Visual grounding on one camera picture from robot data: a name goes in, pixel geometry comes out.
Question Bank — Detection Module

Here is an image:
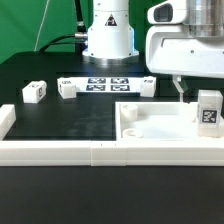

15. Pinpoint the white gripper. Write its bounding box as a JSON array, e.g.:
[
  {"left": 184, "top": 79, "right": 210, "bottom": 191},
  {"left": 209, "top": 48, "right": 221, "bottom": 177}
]
[{"left": 145, "top": 25, "right": 224, "bottom": 101}]

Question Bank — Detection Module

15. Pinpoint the white square tabletop part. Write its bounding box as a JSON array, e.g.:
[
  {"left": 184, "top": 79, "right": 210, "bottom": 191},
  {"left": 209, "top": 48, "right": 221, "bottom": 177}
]
[{"left": 115, "top": 102, "right": 224, "bottom": 141}]

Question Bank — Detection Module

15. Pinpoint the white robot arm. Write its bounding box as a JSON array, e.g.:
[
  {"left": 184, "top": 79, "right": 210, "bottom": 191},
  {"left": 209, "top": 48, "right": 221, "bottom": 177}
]
[{"left": 83, "top": 0, "right": 224, "bottom": 86}]

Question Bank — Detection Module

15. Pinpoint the fiducial marker sheet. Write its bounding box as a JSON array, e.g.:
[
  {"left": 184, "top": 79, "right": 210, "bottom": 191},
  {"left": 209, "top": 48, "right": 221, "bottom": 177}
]
[{"left": 71, "top": 77, "right": 142, "bottom": 93}]

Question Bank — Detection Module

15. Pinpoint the green backdrop curtain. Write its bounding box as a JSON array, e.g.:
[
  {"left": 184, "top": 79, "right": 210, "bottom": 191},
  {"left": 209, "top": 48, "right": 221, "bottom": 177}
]
[{"left": 0, "top": 0, "right": 162, "bottom": 63}]

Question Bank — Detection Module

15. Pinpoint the white U-shaped obstacle fence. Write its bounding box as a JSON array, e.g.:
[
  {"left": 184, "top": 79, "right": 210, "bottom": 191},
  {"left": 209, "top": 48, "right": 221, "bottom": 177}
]
[{"left": 0, "top": 104, "right": 224, "bottom": 166}]

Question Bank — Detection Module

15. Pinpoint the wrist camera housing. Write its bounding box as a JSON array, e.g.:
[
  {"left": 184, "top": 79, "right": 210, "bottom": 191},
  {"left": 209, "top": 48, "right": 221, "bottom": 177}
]
[{"left": 147, "top": 0, "right": 187, "bottom": 25}]

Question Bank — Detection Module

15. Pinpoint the black cable bundle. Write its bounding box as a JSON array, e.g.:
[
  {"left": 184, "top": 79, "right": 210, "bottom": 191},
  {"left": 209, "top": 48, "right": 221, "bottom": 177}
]
[{"left": 39, "top": 0, "right": 89, "bottom": 54}]

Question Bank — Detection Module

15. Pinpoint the white thin cable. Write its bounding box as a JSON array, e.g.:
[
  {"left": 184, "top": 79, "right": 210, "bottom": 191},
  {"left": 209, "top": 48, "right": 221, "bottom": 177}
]
[{"left": 33, "top": 0, "right": 52, "bottom": 53}]

